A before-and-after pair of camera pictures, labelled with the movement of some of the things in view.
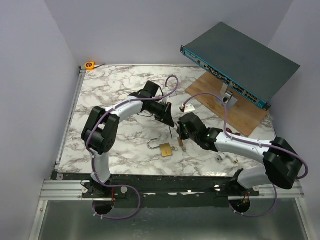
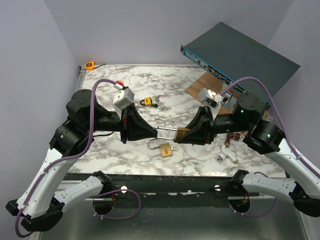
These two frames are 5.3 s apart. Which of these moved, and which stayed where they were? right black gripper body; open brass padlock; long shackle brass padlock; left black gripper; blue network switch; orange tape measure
Moved: left black gripper; long shackle brass padlock; right black gripper body
Stayed: blue network switch; orange tape measure; open brass padlock
